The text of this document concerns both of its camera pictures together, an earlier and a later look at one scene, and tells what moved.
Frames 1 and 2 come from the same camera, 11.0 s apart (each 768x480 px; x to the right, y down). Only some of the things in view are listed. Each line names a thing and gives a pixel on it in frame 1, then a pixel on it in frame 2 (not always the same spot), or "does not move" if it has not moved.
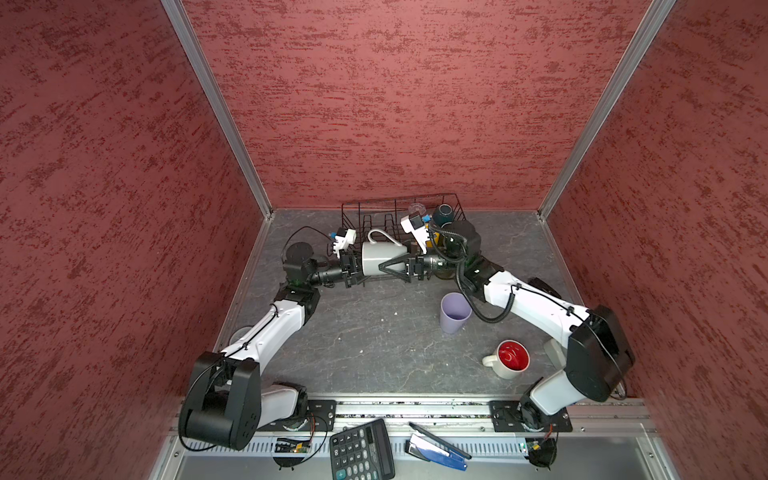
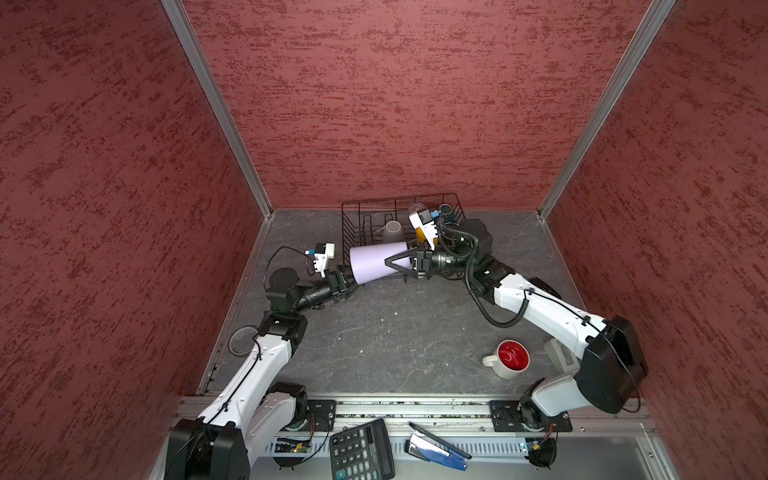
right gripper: (415, 264) does not move
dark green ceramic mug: (443, 215) does not move
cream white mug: (377, 253) → (391, 232)
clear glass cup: (416, 207) does not move
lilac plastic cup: (455, 310) → (368, 262)
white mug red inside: (510, 359) does not move
